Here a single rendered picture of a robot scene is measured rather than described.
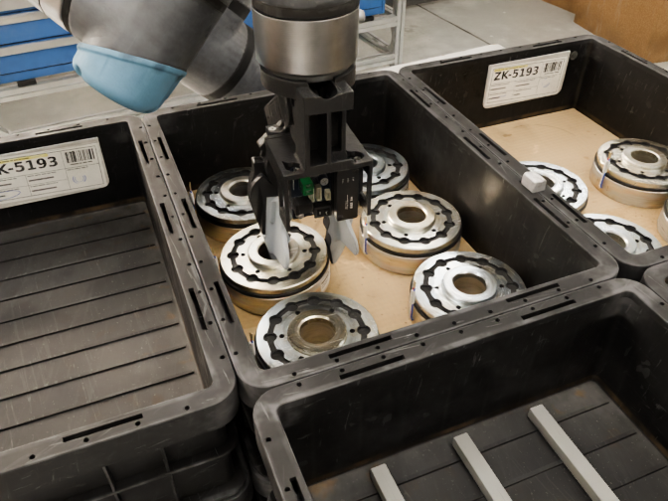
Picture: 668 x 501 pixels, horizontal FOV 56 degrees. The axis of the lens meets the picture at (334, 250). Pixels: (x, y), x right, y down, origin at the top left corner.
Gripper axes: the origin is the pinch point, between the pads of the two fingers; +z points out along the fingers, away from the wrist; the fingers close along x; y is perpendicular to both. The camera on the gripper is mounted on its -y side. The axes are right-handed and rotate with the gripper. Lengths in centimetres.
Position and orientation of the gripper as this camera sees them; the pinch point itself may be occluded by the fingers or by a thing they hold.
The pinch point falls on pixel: (306, 251)
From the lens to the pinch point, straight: 60.9
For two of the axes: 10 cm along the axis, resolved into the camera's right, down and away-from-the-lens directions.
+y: 3.2, 6.1, -7.3
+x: 9.5, -2.0, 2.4
